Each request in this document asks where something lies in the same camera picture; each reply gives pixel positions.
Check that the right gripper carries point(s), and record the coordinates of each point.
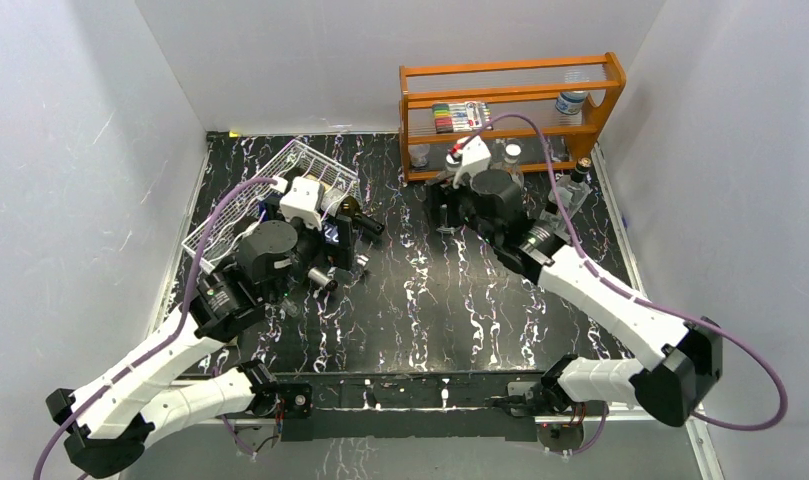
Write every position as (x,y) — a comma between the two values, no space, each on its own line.
(438,196)

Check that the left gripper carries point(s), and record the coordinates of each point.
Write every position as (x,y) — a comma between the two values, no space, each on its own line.
(341,255)

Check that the clear glass bottle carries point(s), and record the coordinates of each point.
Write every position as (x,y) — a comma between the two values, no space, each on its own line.
(289,307)

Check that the blue square bottle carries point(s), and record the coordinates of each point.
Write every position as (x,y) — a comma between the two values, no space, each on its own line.
(330,234)

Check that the dark green wine bottle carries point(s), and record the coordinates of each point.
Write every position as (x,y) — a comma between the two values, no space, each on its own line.
(323,280)

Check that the grey bottle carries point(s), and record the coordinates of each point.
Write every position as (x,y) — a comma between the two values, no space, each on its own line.
(572,189)

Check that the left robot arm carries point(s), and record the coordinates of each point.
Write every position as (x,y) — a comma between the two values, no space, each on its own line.
(109,423)

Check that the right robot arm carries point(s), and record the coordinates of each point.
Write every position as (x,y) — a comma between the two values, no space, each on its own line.
(674,363)

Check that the small glass jar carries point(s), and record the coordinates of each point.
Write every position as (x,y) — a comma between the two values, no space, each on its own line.
(418,154)

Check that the marker pen set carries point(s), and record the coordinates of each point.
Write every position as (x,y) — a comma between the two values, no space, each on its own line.
(458,117)

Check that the orange wooden shelf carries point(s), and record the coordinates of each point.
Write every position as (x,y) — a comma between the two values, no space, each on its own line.
(521,95)

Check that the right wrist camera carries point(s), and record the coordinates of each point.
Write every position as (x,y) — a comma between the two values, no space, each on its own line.
(468,156)

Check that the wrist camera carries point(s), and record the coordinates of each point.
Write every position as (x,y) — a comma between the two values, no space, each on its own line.
(468,156)
(300,199)

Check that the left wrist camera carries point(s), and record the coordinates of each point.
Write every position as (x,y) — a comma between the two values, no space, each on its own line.
(300,199)

